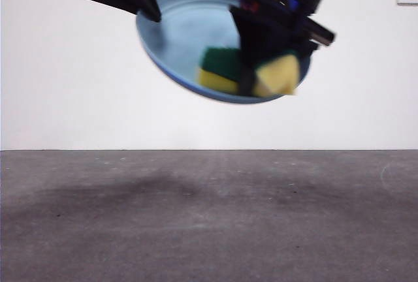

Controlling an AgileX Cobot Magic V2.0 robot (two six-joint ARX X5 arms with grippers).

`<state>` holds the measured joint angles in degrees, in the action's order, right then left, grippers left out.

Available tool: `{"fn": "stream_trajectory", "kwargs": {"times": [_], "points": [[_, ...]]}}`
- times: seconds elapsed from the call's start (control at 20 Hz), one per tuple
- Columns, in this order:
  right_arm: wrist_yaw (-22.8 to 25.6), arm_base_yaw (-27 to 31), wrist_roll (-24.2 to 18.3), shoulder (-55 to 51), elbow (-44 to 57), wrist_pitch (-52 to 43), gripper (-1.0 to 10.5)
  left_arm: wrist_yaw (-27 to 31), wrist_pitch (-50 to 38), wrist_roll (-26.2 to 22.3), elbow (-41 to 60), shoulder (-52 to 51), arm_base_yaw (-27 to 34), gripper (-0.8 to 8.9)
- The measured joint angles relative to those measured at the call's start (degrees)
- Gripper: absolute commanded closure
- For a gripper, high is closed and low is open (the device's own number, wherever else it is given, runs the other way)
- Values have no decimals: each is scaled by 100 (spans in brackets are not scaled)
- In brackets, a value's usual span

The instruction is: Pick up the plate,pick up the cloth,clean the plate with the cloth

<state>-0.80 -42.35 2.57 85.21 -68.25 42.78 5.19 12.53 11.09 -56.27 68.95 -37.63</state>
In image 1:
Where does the light blue round plate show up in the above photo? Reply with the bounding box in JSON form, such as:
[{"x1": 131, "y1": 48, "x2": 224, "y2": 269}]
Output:
[{"x1": 135, "y1": 0, "x2": 313, "y2": 105}]

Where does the yellow sponge with green pad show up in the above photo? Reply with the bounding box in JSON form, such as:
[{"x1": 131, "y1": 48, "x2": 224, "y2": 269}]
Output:
[{"x1": 195, "y1": 46, "x2": 301, "y2": 97}]

